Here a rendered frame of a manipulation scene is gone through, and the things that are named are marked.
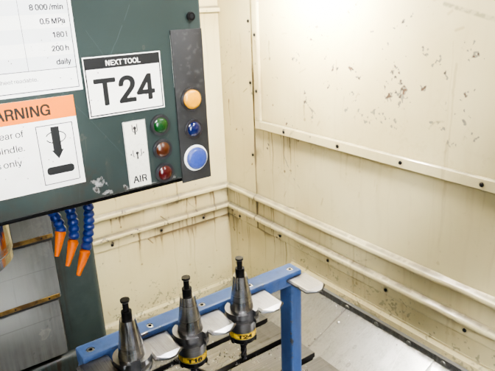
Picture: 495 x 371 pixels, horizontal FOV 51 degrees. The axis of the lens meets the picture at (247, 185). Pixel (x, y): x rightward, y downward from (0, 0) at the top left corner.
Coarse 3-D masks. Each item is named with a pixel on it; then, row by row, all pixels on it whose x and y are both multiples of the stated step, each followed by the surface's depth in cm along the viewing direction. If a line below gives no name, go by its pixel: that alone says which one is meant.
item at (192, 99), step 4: (188, 92) 68; (192, 92) 68; (196, 92) 68; (184, 96) 68; (188, 96) 68; (192, 96) 68; (196, 96) 68; (200, 96) 69; (184, 100) 68; (188, 100) 68; (192, 100) 68; (196, 100) 68; (200, 100) 69; (188, 104) 68; (192, 104) 68; (196, 104) 69; (192, 108) 69
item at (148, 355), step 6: (150, 348) 87; (114, 354) 86; (150, 354) 85; (114, 360) 84; (120, 360) 84; (138, 360) 84; (144, 360) 84; (150, 360) 86; (114, 366) 84; (120, 366) 83; (126, 366) 83; (132, 366) 84; (138, 366) 84; (144, 366) 84; (150, 366) 86
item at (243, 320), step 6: (228, 306) 98; (258, 306) 98; (228, 312) 96; (234, 312) 96; (252, 312) 97; (258, 312) 97; (234, 318) 95; (240, 318) 95; (246, 318) 95; (252, 318) 97; (258, 318) 98; (240, 324) 96; (246, 324) 96
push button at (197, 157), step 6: (192, 150) 70; (198, 150) 70; (204, 150) 71; (192, 156) 70; (198, 156) 71; (204, 156) 71; (192, 162) 70; (198, 162) 71; (204, 162) 71; (192, 168) 71; (198, 168) 71
